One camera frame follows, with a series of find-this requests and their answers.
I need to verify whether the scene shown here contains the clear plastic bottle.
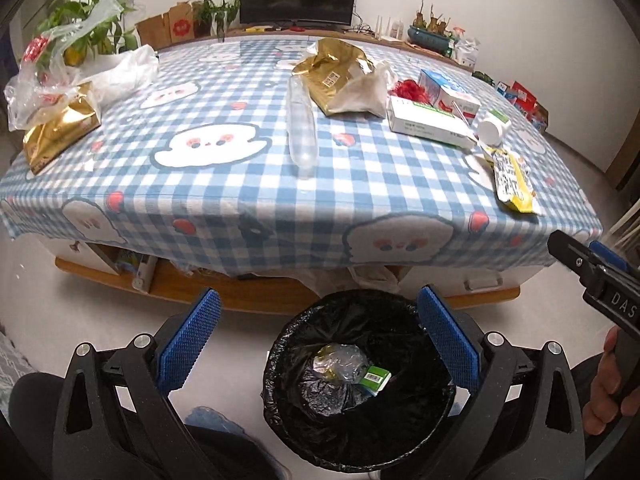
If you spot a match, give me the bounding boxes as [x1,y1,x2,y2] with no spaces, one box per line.
[286,74,319,181]

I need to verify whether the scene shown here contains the gold foil bag white label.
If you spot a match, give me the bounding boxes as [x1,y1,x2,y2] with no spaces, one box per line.
[291,37,376,117]

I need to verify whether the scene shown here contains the small green carton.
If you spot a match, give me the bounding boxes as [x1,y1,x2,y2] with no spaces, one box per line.
[361,366,392,398]

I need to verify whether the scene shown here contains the yellow snack wrapper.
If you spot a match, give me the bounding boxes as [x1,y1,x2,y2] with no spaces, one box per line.
[482,145,543,216]

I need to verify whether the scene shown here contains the blue checkered printed tablecloth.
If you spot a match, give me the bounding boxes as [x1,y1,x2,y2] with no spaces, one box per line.
[0,35,603,278]

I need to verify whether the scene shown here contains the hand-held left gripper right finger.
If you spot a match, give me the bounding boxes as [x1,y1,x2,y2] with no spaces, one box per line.
[385,285,586,480]

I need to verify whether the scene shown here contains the bonsai in blue pot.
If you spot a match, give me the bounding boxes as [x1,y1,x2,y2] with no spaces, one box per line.
[407,2,456,55]

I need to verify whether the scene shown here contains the crumpled clear plastic wrapper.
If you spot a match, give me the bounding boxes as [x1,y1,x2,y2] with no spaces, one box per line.
[312,344,371,386]

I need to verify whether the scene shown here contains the person's right hand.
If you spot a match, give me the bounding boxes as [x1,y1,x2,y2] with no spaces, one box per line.
[582,326,628,436]

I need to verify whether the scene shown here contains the light blue slipper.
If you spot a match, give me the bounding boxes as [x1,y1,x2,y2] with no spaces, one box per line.
[184,406,243,436]

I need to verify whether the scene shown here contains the white green flat box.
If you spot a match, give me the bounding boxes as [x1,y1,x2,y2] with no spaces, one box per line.
[387,95,478,150]

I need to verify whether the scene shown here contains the white router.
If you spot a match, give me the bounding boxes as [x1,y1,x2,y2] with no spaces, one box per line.
[375,14,397,42]

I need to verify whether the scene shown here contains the thin leaved potted plant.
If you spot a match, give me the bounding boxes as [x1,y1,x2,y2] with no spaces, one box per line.
[190,0,241,38]

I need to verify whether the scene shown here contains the cardboard box red label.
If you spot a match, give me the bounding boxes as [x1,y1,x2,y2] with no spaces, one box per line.
[167,2,196,43]

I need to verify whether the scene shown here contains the grey patterned cloth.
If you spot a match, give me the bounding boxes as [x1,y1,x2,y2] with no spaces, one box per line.
[0,330,37,401]

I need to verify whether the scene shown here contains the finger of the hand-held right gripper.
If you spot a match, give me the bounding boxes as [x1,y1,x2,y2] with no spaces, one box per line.
[547,231,626,286]

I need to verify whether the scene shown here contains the blue white milk carton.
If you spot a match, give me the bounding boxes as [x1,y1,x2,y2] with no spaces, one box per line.
[417,69,482,121]

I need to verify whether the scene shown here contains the trash bin with black bag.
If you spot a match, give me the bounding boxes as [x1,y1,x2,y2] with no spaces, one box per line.
[263,290,456,468]

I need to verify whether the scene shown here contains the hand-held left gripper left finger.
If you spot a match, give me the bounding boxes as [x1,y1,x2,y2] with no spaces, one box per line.
[52,287,223,480]

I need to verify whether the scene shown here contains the leafy green potted plant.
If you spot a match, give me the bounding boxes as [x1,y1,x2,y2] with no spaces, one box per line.
[37,0,141,68]

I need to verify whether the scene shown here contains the white plastic object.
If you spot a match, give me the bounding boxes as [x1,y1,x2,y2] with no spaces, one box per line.
[131,255,155,295]

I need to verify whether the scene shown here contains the white plastic bag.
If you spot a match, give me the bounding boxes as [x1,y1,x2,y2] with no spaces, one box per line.
[82,44,160,108]
[300,262,401,295]
[327,60,398,117]

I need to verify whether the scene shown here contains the plain cardboard box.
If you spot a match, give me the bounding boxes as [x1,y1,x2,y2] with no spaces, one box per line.
[136,13,171,47]

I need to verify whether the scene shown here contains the white pill bottle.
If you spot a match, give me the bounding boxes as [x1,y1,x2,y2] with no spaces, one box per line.
[472,110,512,146]

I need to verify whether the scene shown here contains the wooden low cabinet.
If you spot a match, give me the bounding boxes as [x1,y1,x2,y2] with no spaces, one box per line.
[155,25,476,72]

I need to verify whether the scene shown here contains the red and blue boxes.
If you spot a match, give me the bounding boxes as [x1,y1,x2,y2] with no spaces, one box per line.
[497,80,549,132]

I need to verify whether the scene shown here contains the clear plastic bag red print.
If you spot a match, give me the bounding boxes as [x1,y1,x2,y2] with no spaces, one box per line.
[4,0,138,133]

